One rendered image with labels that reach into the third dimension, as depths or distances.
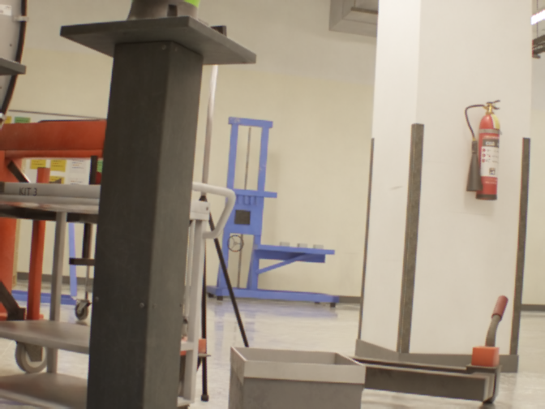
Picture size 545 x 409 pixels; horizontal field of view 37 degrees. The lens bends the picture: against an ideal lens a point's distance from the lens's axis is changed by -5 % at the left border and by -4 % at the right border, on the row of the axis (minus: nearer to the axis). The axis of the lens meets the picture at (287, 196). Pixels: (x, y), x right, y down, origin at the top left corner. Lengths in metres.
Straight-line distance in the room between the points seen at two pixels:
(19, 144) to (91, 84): 8.05
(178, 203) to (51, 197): 0.72
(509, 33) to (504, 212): 1.00
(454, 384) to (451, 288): 1.35
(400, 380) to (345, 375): 1.40
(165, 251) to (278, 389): 0.58
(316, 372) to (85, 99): 9.44
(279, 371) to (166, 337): 0.49
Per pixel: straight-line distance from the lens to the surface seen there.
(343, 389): 1.93
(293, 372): 1.90
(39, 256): 3.08
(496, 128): 4.54
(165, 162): 1.42
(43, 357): 3.52
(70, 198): 2.09
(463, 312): 4.57
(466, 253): 4.57
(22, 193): 2.20
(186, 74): 1.48
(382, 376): 3.34
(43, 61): 11.26
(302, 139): 11.44
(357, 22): 10.67
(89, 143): 2.94
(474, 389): 3.24
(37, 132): 3.11
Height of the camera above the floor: 0.55
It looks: 4 degrees up
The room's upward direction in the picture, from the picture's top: 4 degrees clockwise
